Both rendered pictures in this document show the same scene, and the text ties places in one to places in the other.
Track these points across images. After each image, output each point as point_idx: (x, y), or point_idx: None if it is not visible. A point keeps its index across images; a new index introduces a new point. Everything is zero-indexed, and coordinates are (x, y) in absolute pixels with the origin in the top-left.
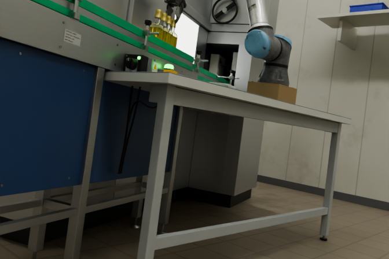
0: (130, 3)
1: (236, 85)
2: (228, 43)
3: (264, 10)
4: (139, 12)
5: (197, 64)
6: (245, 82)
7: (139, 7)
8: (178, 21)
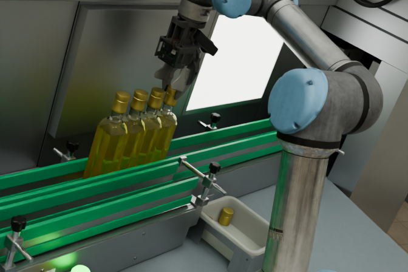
0: (67, 63)
1: (350, 140)
2: (362, 48)
3: (300, 250)
4: (92, 74)
5: (204, 190)
6: (367, 144)
7: (93, 65)
8: (225, 34)
